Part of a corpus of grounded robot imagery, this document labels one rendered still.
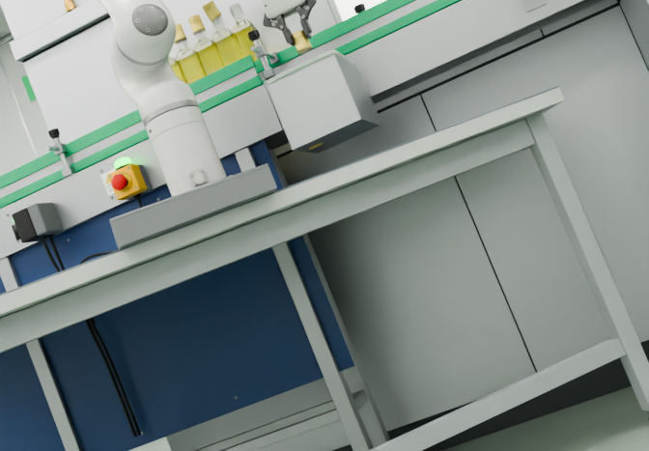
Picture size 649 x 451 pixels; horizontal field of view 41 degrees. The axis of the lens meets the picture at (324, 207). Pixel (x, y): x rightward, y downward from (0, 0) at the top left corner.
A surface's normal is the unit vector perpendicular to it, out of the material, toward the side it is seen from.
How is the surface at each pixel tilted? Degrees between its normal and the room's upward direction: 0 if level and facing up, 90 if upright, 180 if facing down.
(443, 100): 90
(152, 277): 90
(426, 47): 90
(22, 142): 90
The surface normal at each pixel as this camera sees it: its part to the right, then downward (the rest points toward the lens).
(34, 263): -0.25, 0.03
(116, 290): 0.20, -0.16
